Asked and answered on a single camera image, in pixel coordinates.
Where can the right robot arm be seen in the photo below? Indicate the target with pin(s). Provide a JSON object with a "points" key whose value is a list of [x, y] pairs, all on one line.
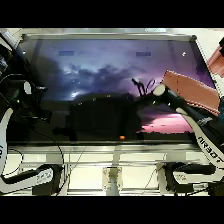
{"points": [[203, 133]]}

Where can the brown garment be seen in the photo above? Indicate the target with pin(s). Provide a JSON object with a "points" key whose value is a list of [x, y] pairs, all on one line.
{"points": [[191, 90]]}

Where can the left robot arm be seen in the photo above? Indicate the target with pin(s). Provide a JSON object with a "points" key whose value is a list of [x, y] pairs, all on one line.
{"points": [[4, 133]]}

